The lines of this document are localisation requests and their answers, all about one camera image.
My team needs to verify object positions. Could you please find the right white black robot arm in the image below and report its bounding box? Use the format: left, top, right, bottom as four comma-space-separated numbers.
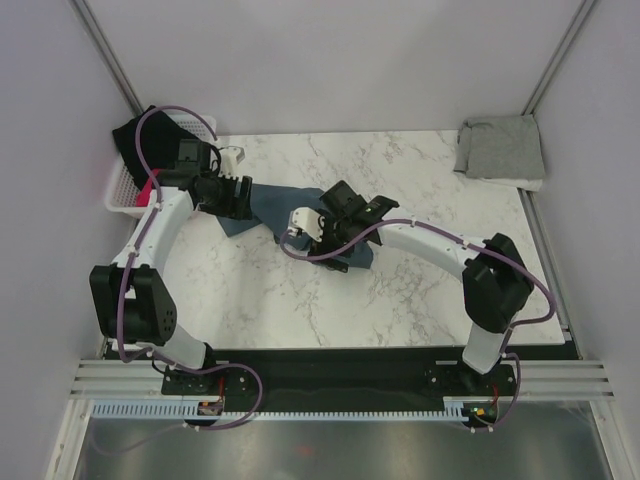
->
311, 181, 533, 394

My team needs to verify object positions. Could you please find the right corner aluminium post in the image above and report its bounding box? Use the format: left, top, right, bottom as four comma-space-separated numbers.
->
521, 0, 601, 116

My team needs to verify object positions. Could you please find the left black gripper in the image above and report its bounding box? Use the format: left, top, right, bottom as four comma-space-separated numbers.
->
199, 171, 252, 222

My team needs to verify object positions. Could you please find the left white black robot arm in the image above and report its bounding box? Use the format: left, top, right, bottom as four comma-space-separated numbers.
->
89, 140, 252, 393

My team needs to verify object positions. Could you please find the aluminium rail frame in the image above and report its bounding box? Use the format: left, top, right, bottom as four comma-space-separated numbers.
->
70, 360, 614, 401

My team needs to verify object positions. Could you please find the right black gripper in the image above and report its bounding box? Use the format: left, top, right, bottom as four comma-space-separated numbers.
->
307, 207, 356, 274

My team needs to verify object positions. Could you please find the left corner aluminium post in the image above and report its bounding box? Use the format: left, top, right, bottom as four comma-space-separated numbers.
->
69, 0, 144, 115

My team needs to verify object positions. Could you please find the white plastic basket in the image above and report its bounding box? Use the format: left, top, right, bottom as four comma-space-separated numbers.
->
104, 112, 214, 219

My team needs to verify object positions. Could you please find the black t shirt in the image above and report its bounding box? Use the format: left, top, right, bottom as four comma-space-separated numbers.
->
112, 112, 195, 190

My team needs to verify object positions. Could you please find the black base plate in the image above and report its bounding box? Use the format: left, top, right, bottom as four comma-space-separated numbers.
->
161, 347, 516, 411

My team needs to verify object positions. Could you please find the blue grey t shirt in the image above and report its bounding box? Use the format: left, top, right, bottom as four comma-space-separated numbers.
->
217, 183, 374, 269

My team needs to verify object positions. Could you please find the white slotted cable duct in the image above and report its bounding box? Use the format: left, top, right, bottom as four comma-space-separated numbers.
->
91, 398, 490, 423

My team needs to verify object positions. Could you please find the folded grey t shirt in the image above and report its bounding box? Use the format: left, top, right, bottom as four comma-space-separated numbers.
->
454, 115, 546, 181

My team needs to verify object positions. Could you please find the corner aluminium post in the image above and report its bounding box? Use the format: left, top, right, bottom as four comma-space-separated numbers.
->
521, 0, 601, 116
69, 0, 144, 115

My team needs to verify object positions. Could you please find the pink red t shirt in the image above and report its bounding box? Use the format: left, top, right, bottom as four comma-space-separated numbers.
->
135, 169, 160, 208

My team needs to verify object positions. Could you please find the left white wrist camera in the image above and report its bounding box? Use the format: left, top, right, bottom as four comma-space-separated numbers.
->
219, 146, 245, 178

